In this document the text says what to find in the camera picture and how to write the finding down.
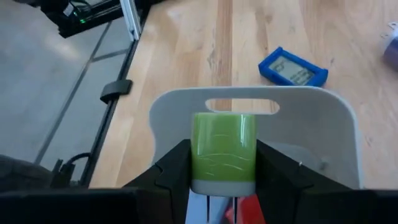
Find black plug with cable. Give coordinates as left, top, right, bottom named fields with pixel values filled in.
left=49, top=151, right=93, bottom=189

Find bright blue digital clock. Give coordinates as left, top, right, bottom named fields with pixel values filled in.
left=257, top=46, right=330, bottom=88

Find black device with green light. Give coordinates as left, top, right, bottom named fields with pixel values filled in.
left=12, top=0, right=125, bottom=40

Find green wall charger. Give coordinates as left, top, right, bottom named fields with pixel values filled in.
left=190, top=111, right=258, bottom=224

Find white plastic storage bin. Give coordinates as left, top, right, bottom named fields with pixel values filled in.
left=148, top=85, right=365, bottom=224

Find red wall charger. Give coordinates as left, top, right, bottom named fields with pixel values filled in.
left=224, top=193, right=267, bottom=224

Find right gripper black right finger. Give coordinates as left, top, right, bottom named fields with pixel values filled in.
left=254, top=139, right=352, bottom=224

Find silver aluminium extrusion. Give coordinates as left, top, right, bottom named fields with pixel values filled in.
left=119, top=0, right=143, bottom=42

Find black frame clip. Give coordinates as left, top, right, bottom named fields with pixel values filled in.
left=99, top=78, right=134, bottom=105

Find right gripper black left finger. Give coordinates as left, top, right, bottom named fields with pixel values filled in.
left=123, top=138, right=192, bottom=224

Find black table frame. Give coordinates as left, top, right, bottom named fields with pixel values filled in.
left=79, top=0, right=156, bottom=189

